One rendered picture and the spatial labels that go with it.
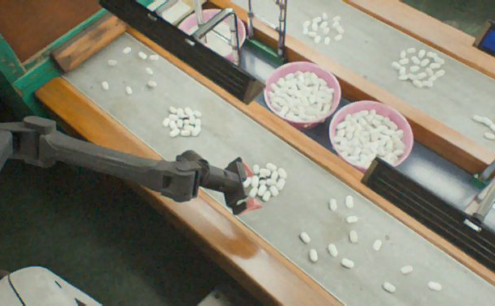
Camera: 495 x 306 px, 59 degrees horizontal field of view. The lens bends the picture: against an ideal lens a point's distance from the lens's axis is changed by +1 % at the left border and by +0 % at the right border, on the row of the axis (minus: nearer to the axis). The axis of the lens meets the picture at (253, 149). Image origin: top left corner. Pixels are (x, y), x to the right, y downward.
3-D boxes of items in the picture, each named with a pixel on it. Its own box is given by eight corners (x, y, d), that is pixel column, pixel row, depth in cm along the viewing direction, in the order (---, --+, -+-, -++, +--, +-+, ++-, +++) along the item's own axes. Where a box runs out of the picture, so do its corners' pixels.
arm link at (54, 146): (18, 162, 105) (17, 120, 101) (35, 154, 110) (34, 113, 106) (185, 210, 98) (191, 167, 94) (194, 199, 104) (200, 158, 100)
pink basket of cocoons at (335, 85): (326, 146, 151) (329, 130, 143) (254, 125, 156) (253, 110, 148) (344, 88, 163) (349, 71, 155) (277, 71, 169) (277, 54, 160)
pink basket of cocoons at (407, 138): (377, 198, 140) (384, 185, 132) (310, 153, 149) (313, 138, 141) (419, 144, 150) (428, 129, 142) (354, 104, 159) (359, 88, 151)
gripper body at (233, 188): (231, 208, 110) (210, 203, 105) (223, 173, 115) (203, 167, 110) (250, 197, 107) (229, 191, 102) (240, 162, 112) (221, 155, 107)
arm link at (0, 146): (-14, 152, 106) (-16, 113, 103) (48, 155, 111) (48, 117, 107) (-92, 273, 67) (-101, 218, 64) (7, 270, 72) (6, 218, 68)
